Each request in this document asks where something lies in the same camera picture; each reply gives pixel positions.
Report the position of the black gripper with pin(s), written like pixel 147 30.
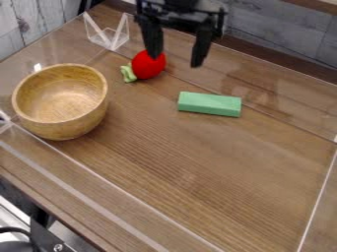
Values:
pixel 183 15

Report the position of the red plush strawberry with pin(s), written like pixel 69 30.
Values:
pixel 144 67

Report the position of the green rectangular block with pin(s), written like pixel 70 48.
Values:
pixel 211 104

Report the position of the wooden bowl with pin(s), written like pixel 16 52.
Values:
pixel 62 101

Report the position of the black metal table leg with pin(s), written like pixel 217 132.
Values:
pixel 46 240

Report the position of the clear acrylic corner bracket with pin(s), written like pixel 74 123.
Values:
pixel 109 38

